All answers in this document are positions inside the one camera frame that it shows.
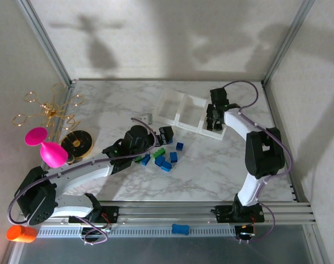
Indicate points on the blue lego brick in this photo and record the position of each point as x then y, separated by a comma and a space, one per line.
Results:
146, 160
179, 146
166, 166
174, 157
159, 161
171, 141

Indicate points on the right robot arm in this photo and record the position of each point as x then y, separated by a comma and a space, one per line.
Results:
266, 154

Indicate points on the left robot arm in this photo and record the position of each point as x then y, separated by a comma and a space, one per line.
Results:
79, 176

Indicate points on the long green lego brick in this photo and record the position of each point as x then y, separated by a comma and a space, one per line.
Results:
159, 153

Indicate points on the small green lego brick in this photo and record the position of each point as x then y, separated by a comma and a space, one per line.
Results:
138, 159

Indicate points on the small gold black knob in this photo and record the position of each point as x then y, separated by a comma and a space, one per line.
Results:
71, 159

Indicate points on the pink plastic goblet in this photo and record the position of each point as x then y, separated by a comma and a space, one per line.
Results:
53, 155

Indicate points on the blue bone-shaped piece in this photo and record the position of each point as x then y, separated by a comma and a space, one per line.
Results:
180, 229

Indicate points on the small black circuit board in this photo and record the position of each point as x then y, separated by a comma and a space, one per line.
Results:
93, 233
245, 233

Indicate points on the orange cylinder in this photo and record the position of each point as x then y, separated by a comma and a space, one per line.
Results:
21, 233

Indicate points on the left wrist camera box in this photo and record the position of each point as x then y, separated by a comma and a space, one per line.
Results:
147, 118

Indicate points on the aluminium mounting rail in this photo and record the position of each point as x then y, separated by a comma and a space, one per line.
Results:
169, 213

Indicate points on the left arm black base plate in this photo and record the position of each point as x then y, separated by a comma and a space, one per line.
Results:
112, 214

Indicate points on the aluminium frame post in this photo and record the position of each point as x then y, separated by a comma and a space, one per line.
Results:
46, 41
287, 41

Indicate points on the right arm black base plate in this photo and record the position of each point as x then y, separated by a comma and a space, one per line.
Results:
224, 214

